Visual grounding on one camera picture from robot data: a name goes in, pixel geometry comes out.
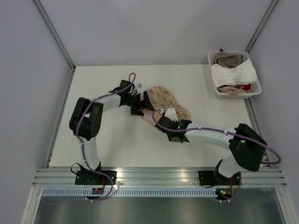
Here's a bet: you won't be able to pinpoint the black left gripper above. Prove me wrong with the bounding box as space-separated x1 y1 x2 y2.
126 91 155 116

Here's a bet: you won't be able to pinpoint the floral mesh laundry bag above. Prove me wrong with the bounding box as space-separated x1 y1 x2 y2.
141 86 192 129

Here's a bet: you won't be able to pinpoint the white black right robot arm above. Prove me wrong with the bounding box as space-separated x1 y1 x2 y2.
155 116 267 184

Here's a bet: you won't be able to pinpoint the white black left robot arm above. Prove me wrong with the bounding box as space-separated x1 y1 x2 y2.
69 80 154 185

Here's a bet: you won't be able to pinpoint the white plastic laundry basket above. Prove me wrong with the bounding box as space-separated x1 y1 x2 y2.
207 50 262 99

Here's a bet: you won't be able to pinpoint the white bra in basket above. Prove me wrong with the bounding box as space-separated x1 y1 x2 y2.
211 59 257 87

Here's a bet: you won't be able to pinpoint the pink red garments in basket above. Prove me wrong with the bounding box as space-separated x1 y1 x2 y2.
217 84 252 96

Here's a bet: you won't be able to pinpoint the grey garment in basket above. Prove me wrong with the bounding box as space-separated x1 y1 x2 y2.
215 51 243 69

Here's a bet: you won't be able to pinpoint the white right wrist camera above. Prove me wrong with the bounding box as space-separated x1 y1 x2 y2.
163 108 178 122

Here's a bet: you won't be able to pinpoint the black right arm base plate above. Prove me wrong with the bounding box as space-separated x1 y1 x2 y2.
197 170 225 188

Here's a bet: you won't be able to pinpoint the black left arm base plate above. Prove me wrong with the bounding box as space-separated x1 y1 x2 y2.
75 169 117 185

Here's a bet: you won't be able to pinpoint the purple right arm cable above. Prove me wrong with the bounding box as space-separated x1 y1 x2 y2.
152 109 282 203

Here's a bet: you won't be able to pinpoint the aluminium mounting rail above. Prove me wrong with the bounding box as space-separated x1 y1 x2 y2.
32 167 286 188

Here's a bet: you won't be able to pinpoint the white slotted cable duct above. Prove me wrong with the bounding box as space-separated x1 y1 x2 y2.
42 187 217 197

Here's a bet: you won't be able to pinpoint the left aluminium frame post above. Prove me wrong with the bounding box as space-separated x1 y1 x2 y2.
32 0 76 71

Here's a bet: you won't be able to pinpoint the aluminium frame post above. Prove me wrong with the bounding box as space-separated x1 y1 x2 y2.
32 0 76 71
245 0 280 53

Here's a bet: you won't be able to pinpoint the right aluminium frame post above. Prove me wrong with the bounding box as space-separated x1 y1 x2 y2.
245 0 280 53

